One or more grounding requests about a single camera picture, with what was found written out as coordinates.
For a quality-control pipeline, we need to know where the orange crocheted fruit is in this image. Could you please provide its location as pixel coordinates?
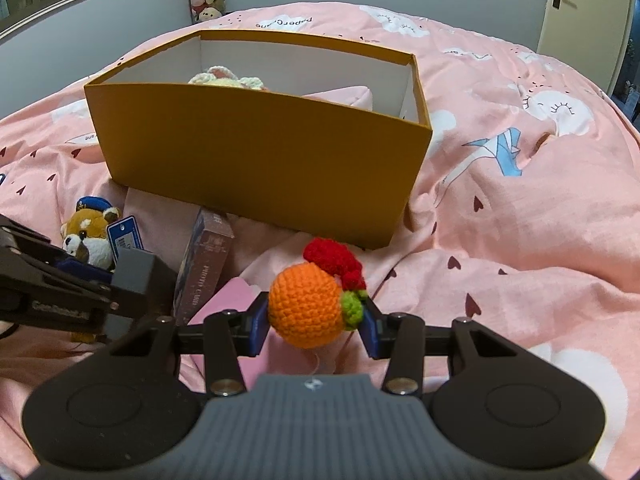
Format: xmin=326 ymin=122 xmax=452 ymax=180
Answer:
xmin=267 ymin=262 xmax=365 ymax=350

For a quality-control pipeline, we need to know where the cream door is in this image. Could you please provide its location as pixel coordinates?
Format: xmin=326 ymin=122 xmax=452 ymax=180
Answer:
xmin=537 ymin=0 xmax=638 ymax=98

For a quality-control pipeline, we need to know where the red panda plush toy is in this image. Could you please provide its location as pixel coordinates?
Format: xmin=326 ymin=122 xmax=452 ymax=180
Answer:
xmin=60 ymin=196 xmax=143 ymax=271

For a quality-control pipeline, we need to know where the red crocheted toy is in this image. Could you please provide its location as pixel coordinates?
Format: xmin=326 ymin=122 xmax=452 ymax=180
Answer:
xmin=303 ymin=238 xmax=368 ymax=292

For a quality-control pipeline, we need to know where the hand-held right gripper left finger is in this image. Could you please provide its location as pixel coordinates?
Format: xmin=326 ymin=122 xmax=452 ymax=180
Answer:
xmin=107 ymin=292 xmax=271 ymax=397

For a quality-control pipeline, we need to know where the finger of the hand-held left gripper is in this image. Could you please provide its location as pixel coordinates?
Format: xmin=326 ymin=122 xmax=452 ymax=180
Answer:
xmin=0 ymin=214 xmax=116 ymax=282
xmin=0 ymin=247 xmax=122 ymax=314

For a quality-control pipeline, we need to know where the printed photo card box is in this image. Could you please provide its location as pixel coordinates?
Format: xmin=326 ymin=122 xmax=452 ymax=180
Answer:
xmin=172 ymin=207 xmax=236 ymax=328

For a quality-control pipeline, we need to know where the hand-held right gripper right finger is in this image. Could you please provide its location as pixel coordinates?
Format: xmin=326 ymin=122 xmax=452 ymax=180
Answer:
xmin=357 ymin=296 xmax=526 ymax=396

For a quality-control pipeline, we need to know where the cream crocheted toy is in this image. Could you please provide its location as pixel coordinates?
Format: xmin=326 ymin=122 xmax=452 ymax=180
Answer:
xmin=187 ymin=66 xmax=263 ymax=92

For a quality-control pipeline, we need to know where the pink printed blanket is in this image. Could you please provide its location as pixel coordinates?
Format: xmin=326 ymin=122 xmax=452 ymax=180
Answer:
xmin=0 ymin=2 xmax=640 ymax=480

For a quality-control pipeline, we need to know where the pink padded pouch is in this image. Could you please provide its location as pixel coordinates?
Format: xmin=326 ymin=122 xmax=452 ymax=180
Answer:
xmin=305 ymin=86 xmax=373 ymax=111

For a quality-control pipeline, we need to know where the orange cardboard box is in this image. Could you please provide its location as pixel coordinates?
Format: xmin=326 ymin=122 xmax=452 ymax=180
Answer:
xmin=84 ymin=29 xmax=433 ymax=251

